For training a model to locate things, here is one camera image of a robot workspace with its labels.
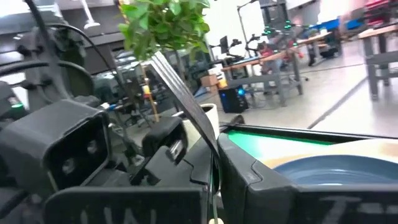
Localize black table edge rail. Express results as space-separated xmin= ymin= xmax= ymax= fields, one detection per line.
xmin=219 ymin=123 xmax=398 ymax=140

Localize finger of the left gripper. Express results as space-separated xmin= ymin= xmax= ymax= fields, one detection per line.
xmin=141 ymin=116 xmax=189 ymax=165
xmin=130 ymin=145 xmax=187 ymax=188

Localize wooden-top grey workbench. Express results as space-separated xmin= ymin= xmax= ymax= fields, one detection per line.
xmin=221 ymin=45 xmax=305 ymax=107
xmin=357 ymin=24 xmax=398 ymax=101
xmin=295 ymin=30 xmax=343 ymax=67

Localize blue plate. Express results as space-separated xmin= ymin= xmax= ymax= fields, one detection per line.
xmin=272 ymin=154 xmax=398 ymax=187

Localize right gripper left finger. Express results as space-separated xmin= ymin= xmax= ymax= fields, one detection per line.
xmin=43 ymin=140 xmax=216 ymax=224

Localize black monitor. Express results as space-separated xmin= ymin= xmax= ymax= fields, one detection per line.
xmin=219 ymin=35 xmax=230 ymax=54

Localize black computer tower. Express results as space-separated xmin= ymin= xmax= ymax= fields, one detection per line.
xmin=219 ymin=86 xmax=249 ymax=114

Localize cardboard box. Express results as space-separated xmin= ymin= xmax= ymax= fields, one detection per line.
xmin=200 ymin=73 xmax=219 ymax=87

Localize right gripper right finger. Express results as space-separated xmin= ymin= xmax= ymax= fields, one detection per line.
xmin=216 ymin=133 xmax=398 ymax=224

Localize beige plastic tray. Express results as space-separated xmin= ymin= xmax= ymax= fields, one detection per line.
xmin=260 ymin=138 xmax=398 ymax=169

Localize person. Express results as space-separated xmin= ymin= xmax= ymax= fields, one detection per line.
xmin=257 ymin=41 xmax=284 ymax=74

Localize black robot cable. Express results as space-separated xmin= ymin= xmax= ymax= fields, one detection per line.
xmin=24 ymin=0 xmax=63 ymax=82
xmin=46 ymin=23 xmax=127 ymax=97

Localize green leafy potted tree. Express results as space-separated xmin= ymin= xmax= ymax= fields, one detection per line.
xmin=117 ymin=0 xmax=211 ymax=123

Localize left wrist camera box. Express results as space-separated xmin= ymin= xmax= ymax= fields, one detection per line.
xmin=0 ymin=99 xmax=112 ymax=200

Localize white ribbed plant pot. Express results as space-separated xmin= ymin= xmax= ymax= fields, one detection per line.
xmin=182 ymin=103 xmax=221 ymax=151

